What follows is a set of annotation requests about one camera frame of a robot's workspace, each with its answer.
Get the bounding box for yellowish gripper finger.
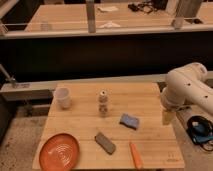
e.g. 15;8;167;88
162;110;175;125

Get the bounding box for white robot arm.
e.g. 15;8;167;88
160;62;213;125

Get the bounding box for blue sponge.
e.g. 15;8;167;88
119;114;139;130

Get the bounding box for orange carrot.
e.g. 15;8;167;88
129;142;143;169

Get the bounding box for grey rectangular block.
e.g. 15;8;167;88
95;132;116;155

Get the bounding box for white plastic cup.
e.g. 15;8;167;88
54;88;71;109

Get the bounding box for white crumpled cloth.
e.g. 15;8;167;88
99;21;121;28

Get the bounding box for orange plate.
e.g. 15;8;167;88
39;133;80;171

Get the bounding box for white paper sheet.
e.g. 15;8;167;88
97;6;118;12

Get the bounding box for grey metal post right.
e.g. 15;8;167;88
172;0;203;29

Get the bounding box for grey metal post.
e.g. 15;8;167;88
86;0;96;33
172;0;203;29

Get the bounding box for black cables on back table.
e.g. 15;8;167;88
127;0;162;14

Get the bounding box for metal clamp bracket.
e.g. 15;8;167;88
0;63;31;90

